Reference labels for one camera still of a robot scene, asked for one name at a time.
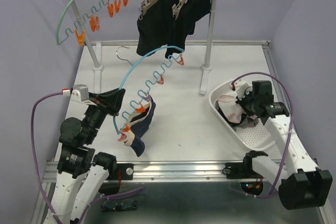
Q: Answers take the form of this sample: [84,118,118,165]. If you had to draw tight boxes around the black eyeglasses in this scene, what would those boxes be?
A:
[101,200,138,212]

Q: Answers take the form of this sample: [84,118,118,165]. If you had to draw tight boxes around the left black shorts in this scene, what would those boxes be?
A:
[137,0,179,56]

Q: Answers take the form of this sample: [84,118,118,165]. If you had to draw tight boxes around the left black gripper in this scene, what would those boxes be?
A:
[85,86,127,142]

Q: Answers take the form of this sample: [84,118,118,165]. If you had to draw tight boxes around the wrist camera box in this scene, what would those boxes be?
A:
[62,84,91,104]
[230,79,253,100]

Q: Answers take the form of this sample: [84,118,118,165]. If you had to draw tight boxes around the navy underwear beige waistband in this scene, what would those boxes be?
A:
[118,95,156,157]

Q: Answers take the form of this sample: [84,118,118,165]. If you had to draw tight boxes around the white clothes rack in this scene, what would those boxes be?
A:
[55,0,217,95]

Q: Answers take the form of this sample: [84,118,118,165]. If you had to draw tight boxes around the pink plastic bag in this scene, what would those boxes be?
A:
[217,95,245,113]

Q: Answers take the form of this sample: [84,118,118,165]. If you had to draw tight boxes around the black underwear beige waistband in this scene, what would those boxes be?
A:
[215,100,247,128]

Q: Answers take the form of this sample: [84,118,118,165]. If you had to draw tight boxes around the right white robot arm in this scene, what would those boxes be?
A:
[222,80,333,210]

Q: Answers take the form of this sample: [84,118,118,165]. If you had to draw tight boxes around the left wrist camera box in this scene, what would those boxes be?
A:
[62,84,91,104]

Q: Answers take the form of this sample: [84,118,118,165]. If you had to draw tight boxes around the grey striped underwear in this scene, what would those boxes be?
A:
[234,117,259,131]

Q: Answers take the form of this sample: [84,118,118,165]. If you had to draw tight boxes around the white perforated plastic basket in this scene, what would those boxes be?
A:
[208,82,275,153]

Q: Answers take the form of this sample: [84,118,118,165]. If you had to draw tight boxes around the black shorts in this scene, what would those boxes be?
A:
[137,0,179,56]
[167,0,211,50]

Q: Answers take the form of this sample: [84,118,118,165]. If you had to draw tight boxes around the blue clip hanger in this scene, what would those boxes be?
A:
[112,46,185,135]

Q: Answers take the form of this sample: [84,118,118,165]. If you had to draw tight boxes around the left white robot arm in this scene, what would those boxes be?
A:
[44,84,125,223]

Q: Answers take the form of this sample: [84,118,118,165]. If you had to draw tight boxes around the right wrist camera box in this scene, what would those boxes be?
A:
[230,79,253,100]

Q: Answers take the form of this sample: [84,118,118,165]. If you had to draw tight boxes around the green clip hanger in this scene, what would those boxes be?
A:
[55,0,131,47]

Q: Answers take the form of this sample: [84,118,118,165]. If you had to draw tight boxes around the aluminium mounting rail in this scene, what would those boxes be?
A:
[43,158,323,184]

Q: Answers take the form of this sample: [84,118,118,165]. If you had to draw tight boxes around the right black shorts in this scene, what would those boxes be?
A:
[167,0,211,50]

